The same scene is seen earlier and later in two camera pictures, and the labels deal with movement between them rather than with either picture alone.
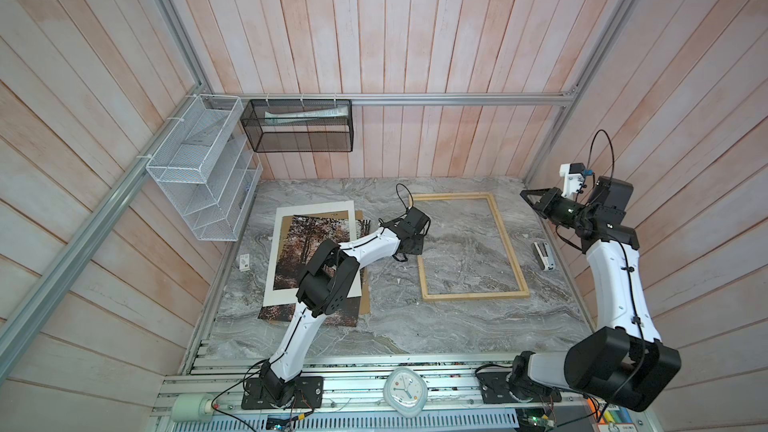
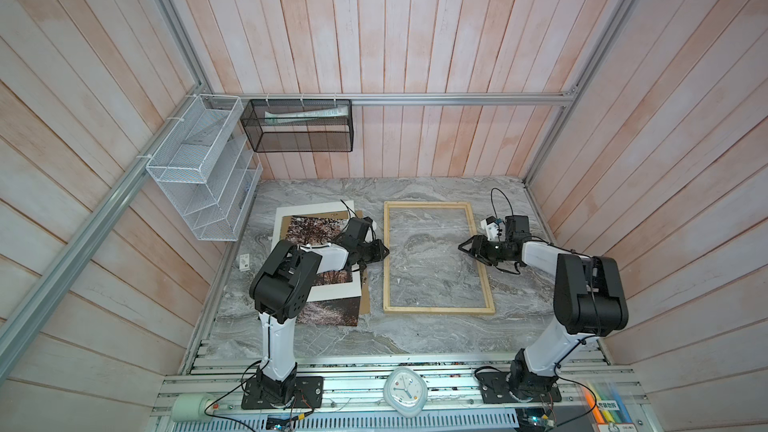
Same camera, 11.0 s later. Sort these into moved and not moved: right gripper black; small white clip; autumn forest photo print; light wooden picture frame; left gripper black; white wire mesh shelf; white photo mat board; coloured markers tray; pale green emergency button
Moved: light wooden picture frame; left gripper black; right gripper black
Not moved: coloured markers tray; small white clip; white photo mat board; white wire mesh shelf; autumn forest photo print; pale green emergency button
